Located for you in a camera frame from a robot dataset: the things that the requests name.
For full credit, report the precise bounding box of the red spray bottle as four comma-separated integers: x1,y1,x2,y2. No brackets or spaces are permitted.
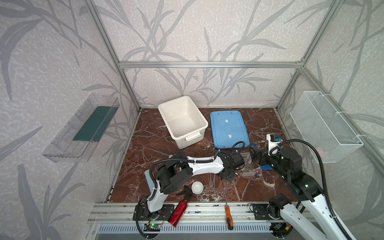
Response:
168,185,193,227

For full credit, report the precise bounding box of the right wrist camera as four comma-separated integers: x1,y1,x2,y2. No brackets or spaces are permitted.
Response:
267,134,283,156

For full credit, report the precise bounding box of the white wire mesh basket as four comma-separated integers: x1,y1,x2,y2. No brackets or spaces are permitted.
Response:
290,91,364,164

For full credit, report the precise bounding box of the green circuit board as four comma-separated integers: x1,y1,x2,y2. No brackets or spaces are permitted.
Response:
143,223,162,233

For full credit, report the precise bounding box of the white plastic storage bin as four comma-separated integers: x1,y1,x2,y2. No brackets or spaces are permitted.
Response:
158,96,209,149

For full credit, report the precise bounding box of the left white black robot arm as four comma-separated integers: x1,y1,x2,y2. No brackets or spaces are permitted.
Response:
146,151,245,213

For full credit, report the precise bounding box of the clear test tube rack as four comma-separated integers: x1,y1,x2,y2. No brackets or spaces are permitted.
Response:
238,153,260,177

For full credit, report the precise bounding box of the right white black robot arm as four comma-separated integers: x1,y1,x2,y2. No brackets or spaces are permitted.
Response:
250,147,355,240

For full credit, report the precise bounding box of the pink object in basket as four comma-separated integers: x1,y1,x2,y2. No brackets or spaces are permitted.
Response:
312,147,328,160

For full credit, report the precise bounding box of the clear acrylic wall shelf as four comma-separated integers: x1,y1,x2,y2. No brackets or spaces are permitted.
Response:
43,94,120,163

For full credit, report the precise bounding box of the blue plastic bin lid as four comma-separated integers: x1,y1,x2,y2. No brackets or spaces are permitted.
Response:
210,111,250,149

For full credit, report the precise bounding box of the orange handled screwdriver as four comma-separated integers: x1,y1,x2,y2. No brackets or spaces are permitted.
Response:
224,187,234,231

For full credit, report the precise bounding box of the small white bowl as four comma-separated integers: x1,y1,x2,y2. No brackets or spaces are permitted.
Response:
191,181,204,195

